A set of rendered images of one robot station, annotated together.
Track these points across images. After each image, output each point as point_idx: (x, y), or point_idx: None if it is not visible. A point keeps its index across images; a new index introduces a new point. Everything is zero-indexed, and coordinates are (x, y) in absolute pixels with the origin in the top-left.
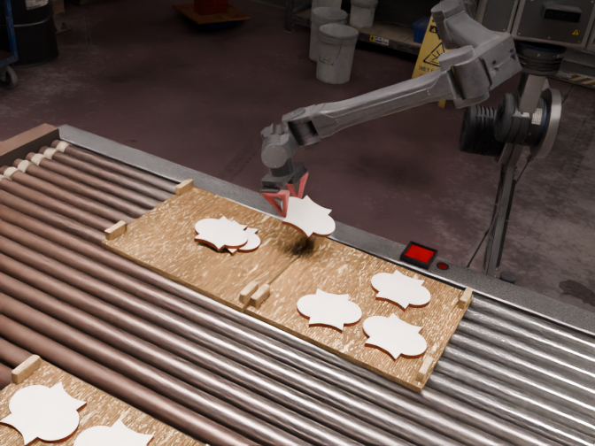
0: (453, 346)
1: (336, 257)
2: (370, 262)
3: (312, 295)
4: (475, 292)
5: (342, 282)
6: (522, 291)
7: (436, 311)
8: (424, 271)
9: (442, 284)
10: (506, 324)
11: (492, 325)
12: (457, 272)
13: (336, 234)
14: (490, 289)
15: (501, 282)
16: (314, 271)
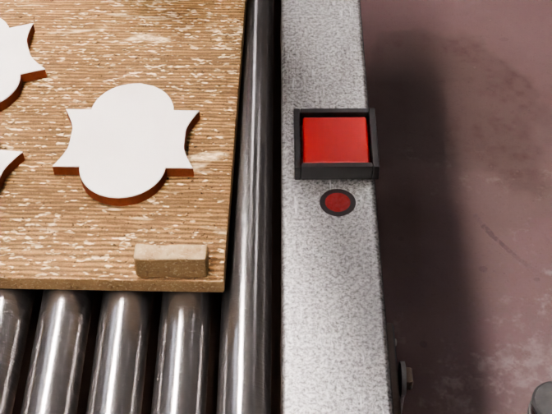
0: (4, 303)
1: (181, 18)
2: (209, 70)
3: (4, 23)
4: (281, 298)
5: (96, 53)
6: (368, 402)
7: (98, 227)
8: (285, 176)
9: (221, 210)
10: (167, 391)
11: (158, 367)
12: (333, 237)
13: (302, 0)
14: (314, 325)
15: (370, 342)
16: (107, 6)
